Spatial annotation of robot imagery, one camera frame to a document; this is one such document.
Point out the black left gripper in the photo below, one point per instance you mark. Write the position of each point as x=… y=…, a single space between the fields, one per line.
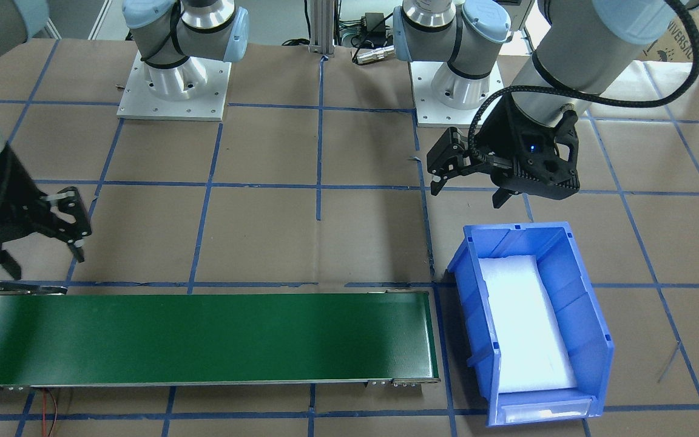
x=505 y=141

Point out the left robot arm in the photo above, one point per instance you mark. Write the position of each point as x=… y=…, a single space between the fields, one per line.
x=588 y=45

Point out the green conveyor belt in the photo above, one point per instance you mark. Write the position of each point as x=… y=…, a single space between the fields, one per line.
x=127 y=340

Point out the silver metal cylinder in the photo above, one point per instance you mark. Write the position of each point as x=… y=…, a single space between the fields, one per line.
x=374 y=55

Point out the white foam pad bin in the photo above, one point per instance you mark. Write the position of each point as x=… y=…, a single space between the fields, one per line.
x=533 y=353

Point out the blue bin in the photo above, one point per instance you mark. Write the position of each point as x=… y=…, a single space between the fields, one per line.
x=581 y=322

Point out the black power brick top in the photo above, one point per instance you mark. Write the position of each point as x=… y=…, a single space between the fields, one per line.
x=373 y=23

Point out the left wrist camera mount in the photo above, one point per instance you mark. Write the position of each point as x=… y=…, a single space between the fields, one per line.
x=542 y=159

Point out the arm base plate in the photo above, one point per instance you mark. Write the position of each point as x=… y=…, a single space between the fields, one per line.
x=195 y=91
x=444 y=99

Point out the aluminium frame post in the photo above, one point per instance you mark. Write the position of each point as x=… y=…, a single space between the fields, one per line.
x=323 y=26

